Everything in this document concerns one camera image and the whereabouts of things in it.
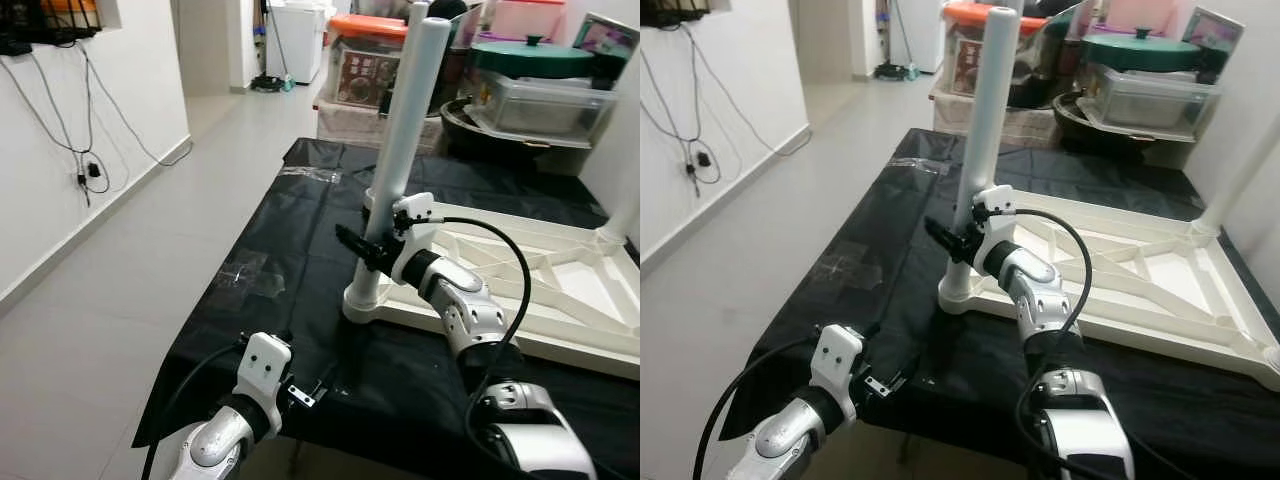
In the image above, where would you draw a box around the clear storage box orange lid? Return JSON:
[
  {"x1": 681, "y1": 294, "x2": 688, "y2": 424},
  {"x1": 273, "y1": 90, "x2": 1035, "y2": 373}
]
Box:
[
  {"x1": 942, "y1": 2, "x2": 1001, "y2": 99},
  {"x1": 325, "y1": 13, "x2": 411, "y2": 111}
]

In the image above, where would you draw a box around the black wok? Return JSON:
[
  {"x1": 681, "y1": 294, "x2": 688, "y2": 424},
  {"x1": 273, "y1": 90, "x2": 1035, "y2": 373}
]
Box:
[
  {"x1": 1055, "y1": 90, "x2": 1201, "y2": 163},
  {"x1": 440, "y1": 95, "x2": 593, "y2": 168}
]

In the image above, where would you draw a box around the black wall cable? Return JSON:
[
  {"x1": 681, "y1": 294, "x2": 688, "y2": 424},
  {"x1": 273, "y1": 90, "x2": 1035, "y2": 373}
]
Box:
[
  {"x1": 640, "y1": 45, "x2": 814, "y2": 198},
  {"x1": 0, "y1": 50, "x2": 197, "y2": 208}
]

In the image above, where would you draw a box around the clear tape strip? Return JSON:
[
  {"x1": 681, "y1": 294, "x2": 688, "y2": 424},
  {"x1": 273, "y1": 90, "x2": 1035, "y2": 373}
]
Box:
[
  {"x1": 885, "y1": 157, "x2": 952, "y2": 179},
  {"x1": 812, "y1": 240, "x2": 882, "y2": 292},
  {"x1": 280, "y1": 165, "x2": 344, "y2": 187},
  {"x1": 218, "y1": 250, "x2": 287, "y2": 300}
]

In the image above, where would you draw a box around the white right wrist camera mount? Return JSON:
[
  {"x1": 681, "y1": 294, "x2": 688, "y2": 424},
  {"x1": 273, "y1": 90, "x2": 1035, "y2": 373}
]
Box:
[
  {"x1": 390, "y1": 193, "x2": 440, "y2": 286},
  {"x1": 970, "y1": 185, "x2": 1020, "y2": 267}
]

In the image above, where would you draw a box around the clear container with green lid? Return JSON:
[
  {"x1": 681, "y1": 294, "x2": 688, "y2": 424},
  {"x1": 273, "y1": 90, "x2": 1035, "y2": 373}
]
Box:
[
  {"x1": 465, "y1": 35, "x2": 617, "y2": 141},
  {"x1": 1080, "y1": 28, "x2": 1224, "y2": 137}
]

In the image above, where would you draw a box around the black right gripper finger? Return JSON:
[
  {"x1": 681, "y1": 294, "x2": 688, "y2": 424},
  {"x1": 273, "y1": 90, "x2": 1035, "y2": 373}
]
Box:
[
  {"x1": 925, "y1": 218, "x2": 971, "y2": 263},
  {"x1": 335, "y1": 225, "x2": 386, "y2": 271}
]

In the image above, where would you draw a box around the black bag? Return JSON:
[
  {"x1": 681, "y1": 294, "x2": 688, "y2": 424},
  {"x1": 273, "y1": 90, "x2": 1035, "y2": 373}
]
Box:
[
  {"x1": 1010, "y1": 0, "x2": 1091, "y2": 109},
  {"x1": 430, "y1": 0, "x2": 487, "y2": 111}
]

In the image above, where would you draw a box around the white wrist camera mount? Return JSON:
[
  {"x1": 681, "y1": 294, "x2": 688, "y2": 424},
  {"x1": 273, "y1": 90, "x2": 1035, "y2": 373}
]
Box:
[
  {"x1": 237, "y1": 333, "x2": 295, "y2": 436},
  {"x1": 970, "y1": 185, "x2": 1020, "y2": 267},
  {"x1": 810, "y1": 323, "x2": 867, "y2": 426},
  {"x1": 390, "y1": 193, "x2": 440, "y2": 286}
]

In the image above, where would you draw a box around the white plastic children table top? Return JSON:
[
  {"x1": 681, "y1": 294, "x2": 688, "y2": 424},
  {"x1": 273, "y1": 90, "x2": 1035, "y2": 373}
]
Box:
[
  {"x1": 342, "y1": 195, "x2": 641, "y2": 381},
  {"x1": 937, "y1": 185, "x2": 1280, "y2": 393}
]

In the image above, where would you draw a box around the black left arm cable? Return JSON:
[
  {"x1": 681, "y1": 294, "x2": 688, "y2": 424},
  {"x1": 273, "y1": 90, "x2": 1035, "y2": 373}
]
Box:
[
  {"x1": 140, "y1": 340, "x2": 247, "y2": 480},
  {"x1": 693, "y1": 335, "x2": 821, "y2": 480}
]

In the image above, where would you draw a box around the white bucket with orange lid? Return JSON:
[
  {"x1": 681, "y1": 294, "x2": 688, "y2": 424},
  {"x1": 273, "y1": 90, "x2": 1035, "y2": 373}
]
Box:
[{"x1": 40, "y1": 0, "x2": 103, "y2": 33}]

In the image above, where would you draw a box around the beige table cover cloth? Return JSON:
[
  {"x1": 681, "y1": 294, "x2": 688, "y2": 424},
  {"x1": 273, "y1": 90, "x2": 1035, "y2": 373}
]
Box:
[
  {"x1": 932, "y1": 90, "x2": 1067, "y2": 147},
  {"x1": 315, "y1": 100, "x2": 447, "y2": 154}
]

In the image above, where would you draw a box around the black router with antennas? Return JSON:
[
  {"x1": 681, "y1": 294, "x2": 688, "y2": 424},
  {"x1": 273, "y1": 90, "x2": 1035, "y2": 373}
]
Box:
[
  {"x1": 640, "y1": 0, "x2": 713, "y2": 29},
  {"x1": 0, "y1": 0, "x2": 61, "y2": 57}
]

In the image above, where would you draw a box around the white chest appliance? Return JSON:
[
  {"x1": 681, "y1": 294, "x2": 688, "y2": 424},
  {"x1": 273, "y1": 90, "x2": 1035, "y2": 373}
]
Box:
[
  {"x1": 268, "y1": 3, "x2": 327, "y2": 87},
  {"x1": 890, "y1": 0, "x2": 947, "y2": 77}
]

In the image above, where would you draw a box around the mop with green head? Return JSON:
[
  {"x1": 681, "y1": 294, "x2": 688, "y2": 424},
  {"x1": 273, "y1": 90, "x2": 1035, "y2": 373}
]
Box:
[
  {"x1": 250, "y1": 0, "x2": 297, "y2": 94},
  {"x1": 873, "y1": 0, "x2": 922, "y2": 84}
]

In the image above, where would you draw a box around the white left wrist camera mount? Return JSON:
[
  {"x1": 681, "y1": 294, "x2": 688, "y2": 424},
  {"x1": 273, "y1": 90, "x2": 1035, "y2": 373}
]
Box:
[
  {"x1": 810, "y1": 323, "x2": 867, "y2": 426},
  {"x1": 237, "y1": 333, "x2": 295, "y2": 436}
]

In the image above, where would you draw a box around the black tablecloth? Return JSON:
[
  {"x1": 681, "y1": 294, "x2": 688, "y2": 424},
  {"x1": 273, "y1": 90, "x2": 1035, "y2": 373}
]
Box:
[
  {"x1": 718, "y1": 128, "x2": 1280, "y2": 480},
  {"x1": 132, "y1": 137, "x2": 641, "y2": 480}
]

